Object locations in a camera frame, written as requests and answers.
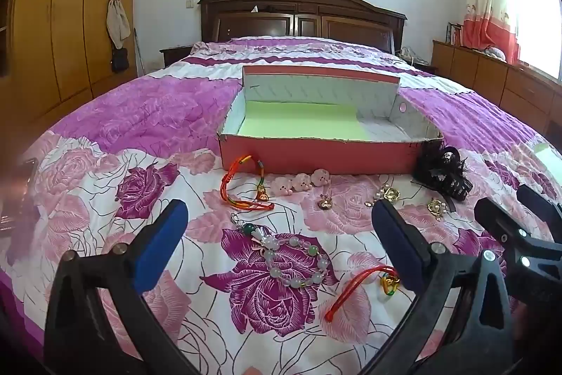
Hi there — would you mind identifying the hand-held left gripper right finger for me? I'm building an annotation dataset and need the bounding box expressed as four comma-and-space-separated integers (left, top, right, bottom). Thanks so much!
364, 198, 516, 375

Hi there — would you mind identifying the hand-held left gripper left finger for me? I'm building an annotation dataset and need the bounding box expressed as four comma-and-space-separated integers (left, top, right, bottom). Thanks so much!
44, 199, 194, 375

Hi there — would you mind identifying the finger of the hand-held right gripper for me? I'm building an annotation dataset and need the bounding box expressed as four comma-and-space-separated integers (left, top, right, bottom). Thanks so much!
517, 184, 562, 226
474, 197, 562, 283

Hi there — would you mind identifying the gold pearl brooch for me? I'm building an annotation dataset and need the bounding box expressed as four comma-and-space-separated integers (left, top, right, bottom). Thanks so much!
427, 198, 449, 220
365, 184, 401, 208

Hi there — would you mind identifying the black feather hair clip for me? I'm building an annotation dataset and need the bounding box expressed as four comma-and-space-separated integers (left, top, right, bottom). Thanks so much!
411, 142, 474, 202

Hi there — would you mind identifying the red cardboard box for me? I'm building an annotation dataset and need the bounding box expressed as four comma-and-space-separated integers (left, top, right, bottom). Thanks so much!
216, 65, 444, 175

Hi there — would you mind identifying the rainbow braided cord bracelet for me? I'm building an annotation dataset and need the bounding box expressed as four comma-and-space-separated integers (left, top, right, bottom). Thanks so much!
222, 154, 275, 211

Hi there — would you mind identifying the pink floral bed blanket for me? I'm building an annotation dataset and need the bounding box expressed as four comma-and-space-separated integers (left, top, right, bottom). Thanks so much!
0, 37, 562, 375

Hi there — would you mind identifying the low wooden cabinet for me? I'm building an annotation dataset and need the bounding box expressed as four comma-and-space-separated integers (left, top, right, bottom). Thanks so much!
431, 40, 562, 134

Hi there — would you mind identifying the folded cloth bundle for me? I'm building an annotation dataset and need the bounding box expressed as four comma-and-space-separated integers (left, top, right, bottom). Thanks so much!
483, 46, 510, 62

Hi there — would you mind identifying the row of books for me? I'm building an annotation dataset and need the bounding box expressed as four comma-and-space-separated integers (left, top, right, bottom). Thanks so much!
447, 22, 464, 47

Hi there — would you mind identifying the black hanging bag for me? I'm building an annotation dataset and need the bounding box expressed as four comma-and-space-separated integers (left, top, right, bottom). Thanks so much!
111, 47, 129, 72

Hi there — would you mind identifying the window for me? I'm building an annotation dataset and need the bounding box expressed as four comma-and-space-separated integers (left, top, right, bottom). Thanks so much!
509, 0, 562, 81

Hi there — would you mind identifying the dark wooden nightstand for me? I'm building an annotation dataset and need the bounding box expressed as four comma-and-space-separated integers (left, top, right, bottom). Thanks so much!
159, 45, 194, 68

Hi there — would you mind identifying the thin white pole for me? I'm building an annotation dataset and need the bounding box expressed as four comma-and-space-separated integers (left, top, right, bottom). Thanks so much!
134, 28, 145, 77

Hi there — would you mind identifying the beige hanging bag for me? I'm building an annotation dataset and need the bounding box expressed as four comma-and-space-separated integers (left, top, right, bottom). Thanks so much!
106, 0, 131, 50

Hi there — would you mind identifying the wooden wardrobe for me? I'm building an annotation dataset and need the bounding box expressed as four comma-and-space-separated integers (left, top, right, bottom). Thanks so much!
0, 0, 143, 130

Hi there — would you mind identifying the dark wooden headboard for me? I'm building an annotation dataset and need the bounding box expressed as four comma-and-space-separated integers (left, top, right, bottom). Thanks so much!
197, 0, 408, 55

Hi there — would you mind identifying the red cord with gold charm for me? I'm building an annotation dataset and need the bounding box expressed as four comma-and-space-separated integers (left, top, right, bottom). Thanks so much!
326, 265, 401, 322

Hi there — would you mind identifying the pale bead bracelet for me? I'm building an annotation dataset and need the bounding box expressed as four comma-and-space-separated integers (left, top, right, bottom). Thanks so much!
230, 213, 331, 290

